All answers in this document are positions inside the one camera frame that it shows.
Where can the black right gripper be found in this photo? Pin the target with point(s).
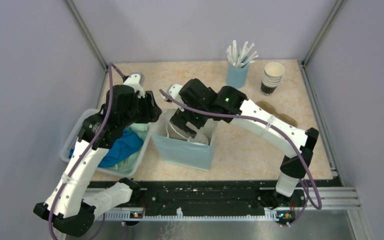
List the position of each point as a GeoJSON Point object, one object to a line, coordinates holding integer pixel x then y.
{"type": "Point", "coordinates": [180, 121]}

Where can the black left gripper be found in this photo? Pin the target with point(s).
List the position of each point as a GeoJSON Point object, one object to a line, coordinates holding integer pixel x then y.
{"type": "Point", "coordinates": [152, 112]}

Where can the light blue paper bag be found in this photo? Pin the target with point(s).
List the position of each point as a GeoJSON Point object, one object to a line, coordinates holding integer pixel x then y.
{"type": "Point", "coordinates": [176, 147]}

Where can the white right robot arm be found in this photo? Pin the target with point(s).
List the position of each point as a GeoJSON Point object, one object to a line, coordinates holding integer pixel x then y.
{"type": "Point", "coordinates": [296, 144]}

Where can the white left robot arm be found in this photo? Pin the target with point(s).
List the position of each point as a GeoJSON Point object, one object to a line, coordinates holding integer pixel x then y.
{"type": "Point", "coordinates": [67, 209]}

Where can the blue cloth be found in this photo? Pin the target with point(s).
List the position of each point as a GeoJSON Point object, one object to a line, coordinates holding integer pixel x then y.
{"type": "Point", "coordinates": [125, 151]}

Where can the mint green cloth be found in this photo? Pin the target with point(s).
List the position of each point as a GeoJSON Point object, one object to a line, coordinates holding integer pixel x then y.
{"type": "Point", "coordinates": [139, 129]}

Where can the white plastic basket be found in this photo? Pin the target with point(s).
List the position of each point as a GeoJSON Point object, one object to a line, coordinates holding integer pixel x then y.
{"type": "Point", "coordinates": [69, 146]}

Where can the blue cylindrical straw holder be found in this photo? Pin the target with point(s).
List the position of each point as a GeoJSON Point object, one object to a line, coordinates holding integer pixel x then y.
{"type": "Point", "coordinates": [236, 76]}

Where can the white wrapped straws bundle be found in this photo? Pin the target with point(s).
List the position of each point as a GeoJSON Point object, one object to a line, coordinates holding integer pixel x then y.
{"type": "Point", "coordinates": [241, 57]}

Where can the brown cardboard cup carrier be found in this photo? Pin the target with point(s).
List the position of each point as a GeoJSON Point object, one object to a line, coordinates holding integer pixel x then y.
{"type": "Point", "coordinates": [272, 110]}

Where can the stack of paper cups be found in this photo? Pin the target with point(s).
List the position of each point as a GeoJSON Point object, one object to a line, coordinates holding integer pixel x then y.
{"type": "Point", "coordinates": [272, 77]}

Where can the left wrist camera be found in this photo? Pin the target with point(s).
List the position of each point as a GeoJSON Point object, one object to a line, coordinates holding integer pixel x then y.
{"type": "Point", "coordinates": [136, 81]}

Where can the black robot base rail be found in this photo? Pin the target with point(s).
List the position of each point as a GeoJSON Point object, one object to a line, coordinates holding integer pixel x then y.
{"type": "Point", "coordinates": [226, 198]}

